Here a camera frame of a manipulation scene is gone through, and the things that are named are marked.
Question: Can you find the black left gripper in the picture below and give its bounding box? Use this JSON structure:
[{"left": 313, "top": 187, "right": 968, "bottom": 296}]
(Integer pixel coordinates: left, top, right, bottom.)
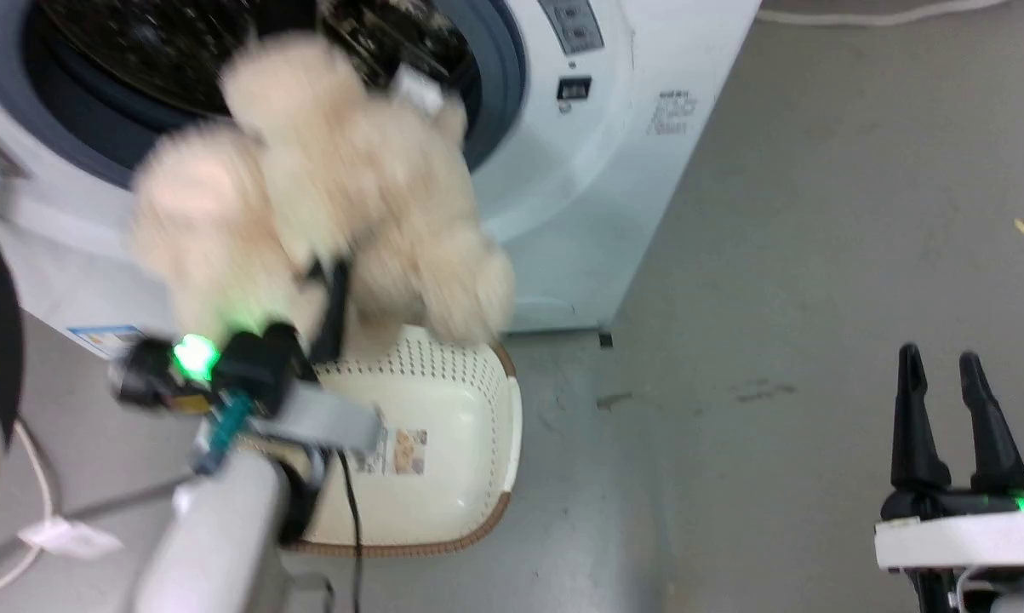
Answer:
[{"left": 110, "top": 260, "right": 352, "bottom": 420}]

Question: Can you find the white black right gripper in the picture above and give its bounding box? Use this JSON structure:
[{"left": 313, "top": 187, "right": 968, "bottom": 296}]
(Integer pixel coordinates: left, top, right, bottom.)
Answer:
[{"left": 872, "top": 342, "right": 1024, "bottom": 573}]

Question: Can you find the beige plush teddy bear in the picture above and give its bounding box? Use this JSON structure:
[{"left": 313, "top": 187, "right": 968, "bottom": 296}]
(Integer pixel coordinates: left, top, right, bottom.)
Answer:
[{"left": 129, "top": 32, "right": 518, "bottom": 357}]

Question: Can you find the printed basket label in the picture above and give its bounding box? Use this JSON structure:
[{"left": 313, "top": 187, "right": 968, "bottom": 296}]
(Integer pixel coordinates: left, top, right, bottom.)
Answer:
[{"left": 352, "top": 426, "right": 429, "bottom": 478}]

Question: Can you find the cream perforated laundry basket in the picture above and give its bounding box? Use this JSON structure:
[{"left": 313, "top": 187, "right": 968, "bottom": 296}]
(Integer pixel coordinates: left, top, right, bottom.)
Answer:
[{"left": 280, "top": 326, "right": 524, "bottom": 559}]

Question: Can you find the white front-load washing machine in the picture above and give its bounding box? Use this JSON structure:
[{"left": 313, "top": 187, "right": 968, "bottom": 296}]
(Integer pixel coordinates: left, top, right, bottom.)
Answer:
[{"left": 0, "top": 0, "right": 764, "bottom": 358}]

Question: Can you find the blue white energy sticker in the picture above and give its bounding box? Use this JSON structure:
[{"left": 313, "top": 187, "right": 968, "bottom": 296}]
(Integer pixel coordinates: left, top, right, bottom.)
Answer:
[{"left": 66, "top": 324, "right": 145, "bottom": 359}]

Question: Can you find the grey washer control panel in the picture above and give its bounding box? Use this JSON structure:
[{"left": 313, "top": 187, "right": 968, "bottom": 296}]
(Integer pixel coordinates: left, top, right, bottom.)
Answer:
[{"left": 535, "top": 0, "right": 606, "bottom": 58}]

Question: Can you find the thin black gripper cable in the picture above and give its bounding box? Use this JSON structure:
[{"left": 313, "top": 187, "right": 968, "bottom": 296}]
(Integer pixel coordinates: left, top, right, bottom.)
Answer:
[{"left": 335, "top": 450, "right": 366, "bottom": 613}]

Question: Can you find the white cable with paper tag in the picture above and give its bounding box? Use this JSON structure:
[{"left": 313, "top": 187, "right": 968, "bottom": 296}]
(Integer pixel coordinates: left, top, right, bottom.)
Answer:
[{"left": 0, "top": 415, "right": 128, "bottom": 602}]

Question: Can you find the white floor cable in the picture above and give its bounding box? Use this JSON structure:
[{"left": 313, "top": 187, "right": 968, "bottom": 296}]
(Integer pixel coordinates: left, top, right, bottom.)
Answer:
[{"left": 754, "top": 0, "right": 1013, "bottom": 28}]

